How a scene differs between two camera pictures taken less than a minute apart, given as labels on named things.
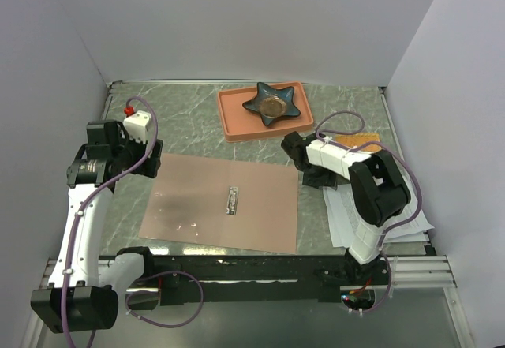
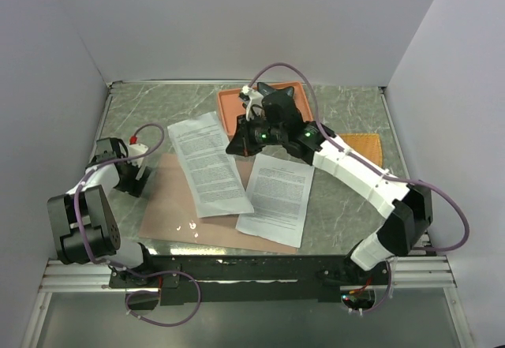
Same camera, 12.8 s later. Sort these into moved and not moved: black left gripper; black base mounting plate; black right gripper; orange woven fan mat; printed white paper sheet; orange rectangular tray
Moved: black left gripper; printed white paper sheet; black right gripper
Not moved: orange woven fan mat; orange rectangular tray; black base mounting plate
